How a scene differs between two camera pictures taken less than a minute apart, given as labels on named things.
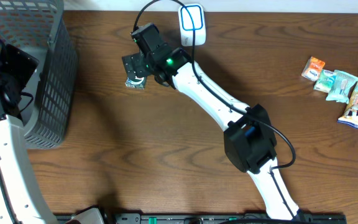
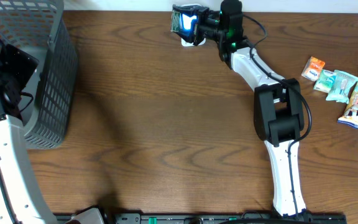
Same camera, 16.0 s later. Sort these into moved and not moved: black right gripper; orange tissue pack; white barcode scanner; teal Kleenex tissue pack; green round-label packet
Moved: green round-label packet; black right gripper
Not moved: orange tissue pack; teal Kleenex tissue pack; white barcode scanner
